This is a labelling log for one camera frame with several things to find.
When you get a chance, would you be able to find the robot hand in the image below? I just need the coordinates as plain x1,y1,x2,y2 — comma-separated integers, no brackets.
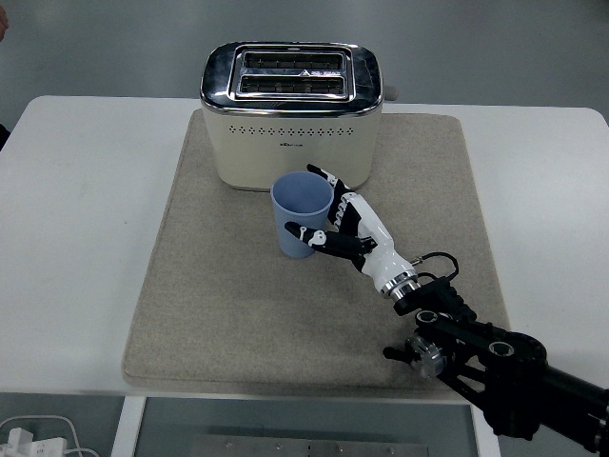
284,164,418,294

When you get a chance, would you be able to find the blue ribbed water cup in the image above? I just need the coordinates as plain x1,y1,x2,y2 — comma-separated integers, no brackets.
269,170,335,260

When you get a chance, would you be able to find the cream and chrome toaster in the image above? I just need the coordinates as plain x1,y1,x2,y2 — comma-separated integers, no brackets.
198,41,399,193

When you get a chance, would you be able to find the beige fabric mat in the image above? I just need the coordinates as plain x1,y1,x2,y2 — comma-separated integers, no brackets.
121,109,513,396

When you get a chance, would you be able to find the grey metal plate with screws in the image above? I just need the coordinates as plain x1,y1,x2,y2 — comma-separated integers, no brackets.
189,433,432,457

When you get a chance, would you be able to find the white table leg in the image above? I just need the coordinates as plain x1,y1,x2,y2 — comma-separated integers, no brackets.
469,403,503,457
109,396,148,457

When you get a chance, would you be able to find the white power adapter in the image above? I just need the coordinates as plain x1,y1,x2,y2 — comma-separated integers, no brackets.
0,427,69,457

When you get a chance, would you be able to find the white cable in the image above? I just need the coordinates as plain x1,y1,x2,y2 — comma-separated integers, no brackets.
0,414,101,457

